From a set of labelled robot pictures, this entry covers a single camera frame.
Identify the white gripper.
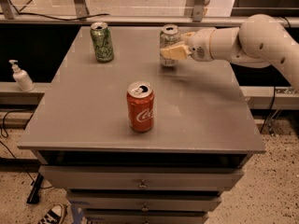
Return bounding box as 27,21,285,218
160,28,215,62

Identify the silver 7up can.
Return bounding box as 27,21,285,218
160,24,180,67

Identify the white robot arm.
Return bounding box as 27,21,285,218
160,14,299,91

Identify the red Coca-Cola can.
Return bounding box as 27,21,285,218
126,81,154,133

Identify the green soda can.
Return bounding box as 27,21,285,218
90,22,114,63

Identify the grey drawer cabinet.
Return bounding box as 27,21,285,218
20,27,264,224

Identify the white pump lotion bottle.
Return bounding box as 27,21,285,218
8,60,35,91

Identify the top grey drawer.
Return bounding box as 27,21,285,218
39,165,244,191

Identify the grey drawer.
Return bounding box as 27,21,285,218
84,211,207,224
39,165,244,191
66,191,221,212

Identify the middle grey drawer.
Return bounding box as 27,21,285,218
66,191,221,212

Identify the bottom grey drawer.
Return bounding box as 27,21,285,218
84,211,207,224

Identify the black and white sneaker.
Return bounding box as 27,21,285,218
37,204,66,224

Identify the black table foot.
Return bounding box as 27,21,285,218
26,174,44,204

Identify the black cable on ledge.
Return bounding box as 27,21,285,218
0,0,110,21

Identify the black floor cable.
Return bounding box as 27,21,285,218
0,109,54,190

